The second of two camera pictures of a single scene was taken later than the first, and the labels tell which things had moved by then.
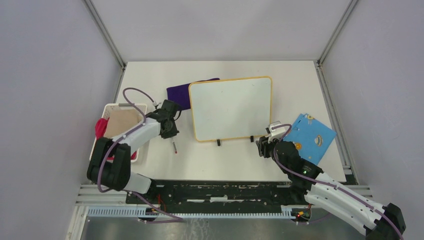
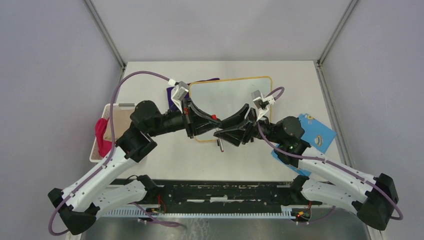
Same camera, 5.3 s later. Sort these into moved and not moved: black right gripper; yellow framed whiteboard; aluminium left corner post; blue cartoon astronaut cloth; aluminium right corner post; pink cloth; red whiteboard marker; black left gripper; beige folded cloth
Moved: black right gripper; red whiteboard marker; black left gripper
Not moved: yellow framed whiteboard; pink cloth; aluminium left corner post; aluminium right corner post; blue cartoon astronaut cloth; beige folded cloth
